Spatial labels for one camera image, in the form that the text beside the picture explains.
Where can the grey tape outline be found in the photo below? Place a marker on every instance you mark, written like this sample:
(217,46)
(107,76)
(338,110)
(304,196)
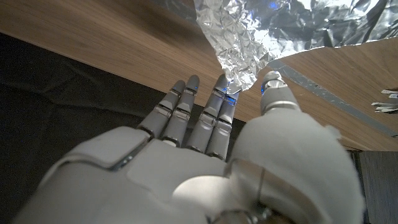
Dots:
(326,96)

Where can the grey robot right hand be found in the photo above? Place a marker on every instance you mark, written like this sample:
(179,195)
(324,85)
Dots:
(174,180)

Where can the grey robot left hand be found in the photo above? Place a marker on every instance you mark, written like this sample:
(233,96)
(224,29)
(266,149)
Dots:
(387,105)

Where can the black curtain backdrop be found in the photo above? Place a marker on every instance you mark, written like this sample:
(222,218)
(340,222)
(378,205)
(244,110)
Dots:
(62,93)

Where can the crinkled aluminum foil sheet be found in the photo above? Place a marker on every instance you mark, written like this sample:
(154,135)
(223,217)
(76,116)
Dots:
(248,37)

